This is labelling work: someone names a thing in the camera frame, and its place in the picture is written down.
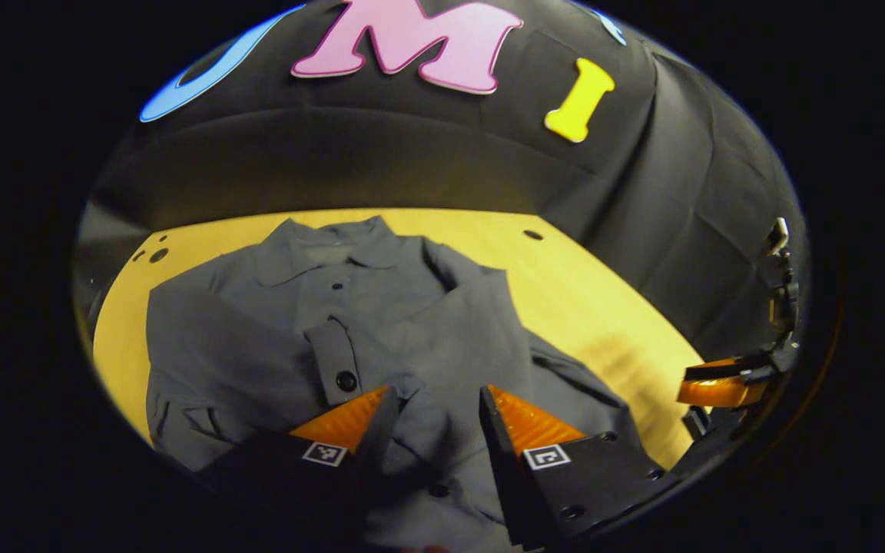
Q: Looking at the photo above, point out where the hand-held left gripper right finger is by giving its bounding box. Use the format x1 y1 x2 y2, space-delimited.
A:
478 385 668 551

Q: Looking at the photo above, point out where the black backdrop cloth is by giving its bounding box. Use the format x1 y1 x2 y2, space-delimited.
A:
74 0 808 362

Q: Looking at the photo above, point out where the gray button shirt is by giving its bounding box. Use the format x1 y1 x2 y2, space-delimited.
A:
144 215 647 553

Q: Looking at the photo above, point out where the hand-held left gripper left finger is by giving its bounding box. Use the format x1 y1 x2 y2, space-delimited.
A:
197 386 401 550

